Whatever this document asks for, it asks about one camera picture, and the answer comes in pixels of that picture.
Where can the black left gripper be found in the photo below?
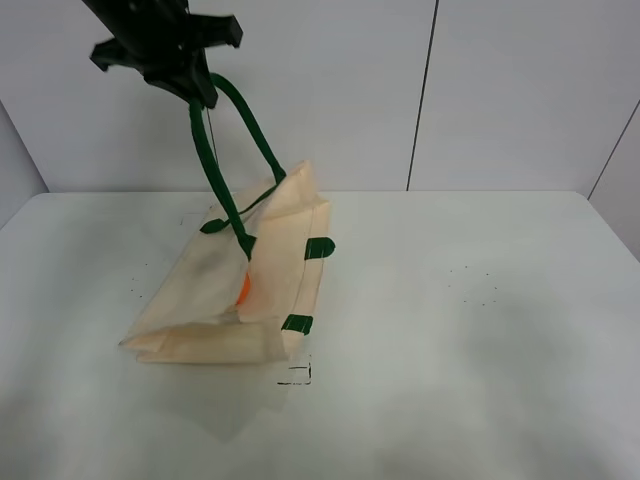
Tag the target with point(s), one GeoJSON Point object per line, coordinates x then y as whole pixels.
{"type": "Point", "coordinates": [164, 41]}

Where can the white linen bag green handles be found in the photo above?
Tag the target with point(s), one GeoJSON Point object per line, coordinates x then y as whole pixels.
{"type": "Point", "coordinates": [277, 231]}

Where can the orange with stem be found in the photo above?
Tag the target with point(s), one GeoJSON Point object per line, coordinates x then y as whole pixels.
{"type": "Point", "coordinates": [244, 292]}

